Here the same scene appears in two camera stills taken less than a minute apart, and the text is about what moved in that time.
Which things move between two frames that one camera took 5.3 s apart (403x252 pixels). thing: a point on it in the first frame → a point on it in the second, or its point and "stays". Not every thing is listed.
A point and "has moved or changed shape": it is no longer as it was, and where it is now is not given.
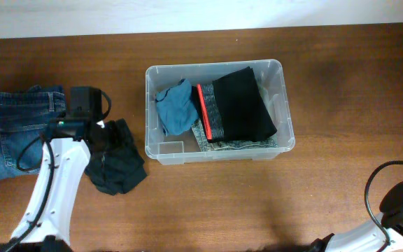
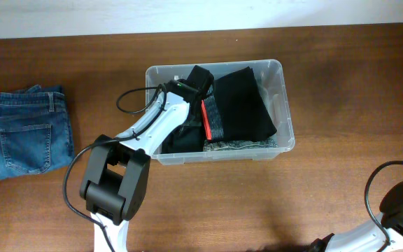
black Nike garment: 119,166 has moved or changed shape
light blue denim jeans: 204,145 stays
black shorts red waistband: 231,108 stays
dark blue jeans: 17,122 stays
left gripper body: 106,134 → 194,117
